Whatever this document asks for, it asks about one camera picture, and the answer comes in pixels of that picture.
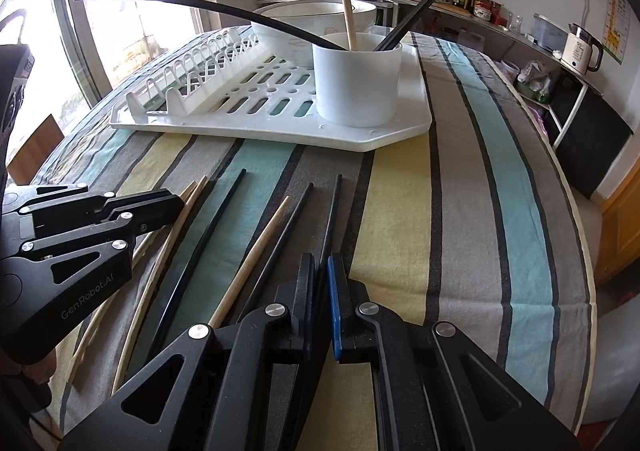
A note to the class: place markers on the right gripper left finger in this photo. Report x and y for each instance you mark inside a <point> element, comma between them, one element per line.
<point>209,389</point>

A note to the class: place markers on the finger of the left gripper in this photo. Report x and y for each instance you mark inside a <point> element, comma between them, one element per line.
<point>15,197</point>
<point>94,214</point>

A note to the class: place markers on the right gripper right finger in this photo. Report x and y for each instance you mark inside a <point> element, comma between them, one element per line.
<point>434,388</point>

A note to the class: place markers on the metal kitchen shelf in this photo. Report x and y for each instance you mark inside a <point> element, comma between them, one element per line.
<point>598,153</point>

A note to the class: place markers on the left hand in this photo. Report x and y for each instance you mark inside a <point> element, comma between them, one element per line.
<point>39,372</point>

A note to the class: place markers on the white plastic dish rack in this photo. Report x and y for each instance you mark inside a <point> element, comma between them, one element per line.
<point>228,85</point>

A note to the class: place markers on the striped tablecloth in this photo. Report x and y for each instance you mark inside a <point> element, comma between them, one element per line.
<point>473,222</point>

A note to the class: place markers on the wooden door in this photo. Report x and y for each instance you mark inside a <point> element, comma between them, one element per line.
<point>619,245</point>

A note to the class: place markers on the white cylindrical utensil cup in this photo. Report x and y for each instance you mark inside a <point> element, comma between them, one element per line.
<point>356,88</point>

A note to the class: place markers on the white ceramic bowl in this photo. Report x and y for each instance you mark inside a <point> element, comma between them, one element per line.
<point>320,17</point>

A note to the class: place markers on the white electric kettle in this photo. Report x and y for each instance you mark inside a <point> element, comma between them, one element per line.
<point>582,52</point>

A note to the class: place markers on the clear plastic storage box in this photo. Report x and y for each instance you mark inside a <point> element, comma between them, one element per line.
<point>547,34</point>

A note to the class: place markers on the giraffe height chart poster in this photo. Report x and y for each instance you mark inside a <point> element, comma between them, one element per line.
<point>616,29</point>

